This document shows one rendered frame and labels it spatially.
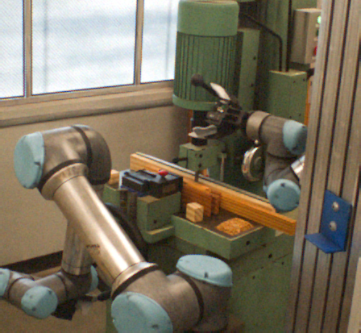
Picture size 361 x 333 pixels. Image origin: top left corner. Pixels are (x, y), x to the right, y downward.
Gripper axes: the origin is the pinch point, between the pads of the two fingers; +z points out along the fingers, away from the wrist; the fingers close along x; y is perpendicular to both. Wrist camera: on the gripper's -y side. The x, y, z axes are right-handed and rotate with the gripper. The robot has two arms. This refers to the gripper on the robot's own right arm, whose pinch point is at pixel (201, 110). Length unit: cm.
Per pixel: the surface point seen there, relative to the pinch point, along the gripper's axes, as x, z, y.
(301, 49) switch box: -31.9, -2.6, -29.6
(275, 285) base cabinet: 38, -10, -57
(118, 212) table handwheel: 34.7, 8.8, 4.6
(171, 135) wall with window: -5, 129, -139
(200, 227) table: 29.8, -5.2, -14.1
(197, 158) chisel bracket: 11.5, 8.7, -17.6
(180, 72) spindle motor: -9.1, 14.1, -1.9
